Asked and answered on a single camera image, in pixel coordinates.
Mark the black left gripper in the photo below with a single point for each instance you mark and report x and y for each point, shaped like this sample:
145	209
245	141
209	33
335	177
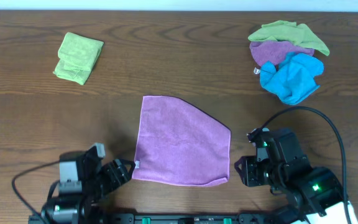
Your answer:
112	176

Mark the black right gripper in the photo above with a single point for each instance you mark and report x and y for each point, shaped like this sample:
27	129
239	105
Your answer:
252	172

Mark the purple microfiber cloth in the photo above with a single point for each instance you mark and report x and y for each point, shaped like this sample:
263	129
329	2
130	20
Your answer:
178	144

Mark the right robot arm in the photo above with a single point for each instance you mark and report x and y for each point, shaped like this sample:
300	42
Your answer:
314	195

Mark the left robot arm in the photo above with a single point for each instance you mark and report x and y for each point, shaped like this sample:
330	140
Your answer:
84	181

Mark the crumpled blue cloth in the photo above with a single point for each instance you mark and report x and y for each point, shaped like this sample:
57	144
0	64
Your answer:
293	80

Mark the crumpled purple cloth in pile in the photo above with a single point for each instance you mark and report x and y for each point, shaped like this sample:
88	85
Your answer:
275	51

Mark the folded green cloth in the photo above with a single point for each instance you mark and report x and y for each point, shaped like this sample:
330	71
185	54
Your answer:
77	57

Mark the crumpled green cloth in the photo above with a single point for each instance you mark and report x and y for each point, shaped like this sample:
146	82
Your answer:
298	34

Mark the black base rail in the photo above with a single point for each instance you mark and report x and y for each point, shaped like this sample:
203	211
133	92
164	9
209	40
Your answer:
128	218

